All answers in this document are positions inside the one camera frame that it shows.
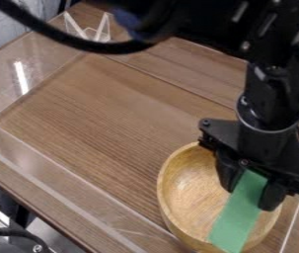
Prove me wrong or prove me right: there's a brown wooden bowl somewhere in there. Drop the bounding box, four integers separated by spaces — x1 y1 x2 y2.
156 142 280 253

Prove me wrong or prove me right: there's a clear acrylic corner bracket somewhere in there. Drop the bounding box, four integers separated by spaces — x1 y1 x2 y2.
63 12 111 42

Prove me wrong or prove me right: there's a clear acrylic tray wall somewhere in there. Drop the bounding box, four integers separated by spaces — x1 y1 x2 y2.
0 11 299 253

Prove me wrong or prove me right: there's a black cable under table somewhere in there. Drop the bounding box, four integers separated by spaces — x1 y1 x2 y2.
0 226 51 253

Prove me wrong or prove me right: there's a grey metal device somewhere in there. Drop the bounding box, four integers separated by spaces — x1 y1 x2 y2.
0 205 85 253

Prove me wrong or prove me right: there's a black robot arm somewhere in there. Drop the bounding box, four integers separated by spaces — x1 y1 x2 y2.
87 0 299 211

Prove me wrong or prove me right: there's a green rectangular block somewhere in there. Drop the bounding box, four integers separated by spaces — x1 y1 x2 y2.
207 170 267 253

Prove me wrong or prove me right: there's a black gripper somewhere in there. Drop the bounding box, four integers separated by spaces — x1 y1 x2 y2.
199 119 299 211

